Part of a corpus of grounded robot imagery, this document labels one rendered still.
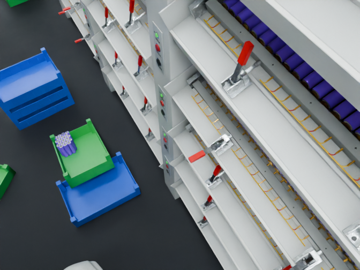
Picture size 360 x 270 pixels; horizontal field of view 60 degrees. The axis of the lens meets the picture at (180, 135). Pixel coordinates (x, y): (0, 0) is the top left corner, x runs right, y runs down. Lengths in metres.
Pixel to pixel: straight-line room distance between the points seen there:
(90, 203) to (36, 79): 0.67
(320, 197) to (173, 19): 0.38
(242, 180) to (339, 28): 0.40
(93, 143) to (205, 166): 0.79
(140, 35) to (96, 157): 0.73
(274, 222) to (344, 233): 0.21
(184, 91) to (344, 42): 0.49
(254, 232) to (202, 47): 0.47
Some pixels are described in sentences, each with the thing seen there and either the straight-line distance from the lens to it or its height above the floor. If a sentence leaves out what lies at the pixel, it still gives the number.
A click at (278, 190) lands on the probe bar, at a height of 0.78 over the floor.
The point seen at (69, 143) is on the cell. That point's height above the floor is 0.09.
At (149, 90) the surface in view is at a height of 0.54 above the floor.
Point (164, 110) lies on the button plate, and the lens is 0.87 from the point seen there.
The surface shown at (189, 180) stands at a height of 0.34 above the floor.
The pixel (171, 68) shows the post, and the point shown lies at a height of 0.82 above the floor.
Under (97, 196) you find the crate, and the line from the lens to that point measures 1.45.
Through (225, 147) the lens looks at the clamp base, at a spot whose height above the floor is 0.75.
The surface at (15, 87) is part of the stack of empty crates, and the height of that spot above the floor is 0.16.
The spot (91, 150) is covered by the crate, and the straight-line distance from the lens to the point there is 1.52.
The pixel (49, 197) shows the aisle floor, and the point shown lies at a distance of 1.52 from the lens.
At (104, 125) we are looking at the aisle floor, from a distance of 1.63.
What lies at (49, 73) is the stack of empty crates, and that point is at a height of 0.16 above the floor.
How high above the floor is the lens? 1.33
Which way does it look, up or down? 59 degrees down
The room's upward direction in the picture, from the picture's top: straight up
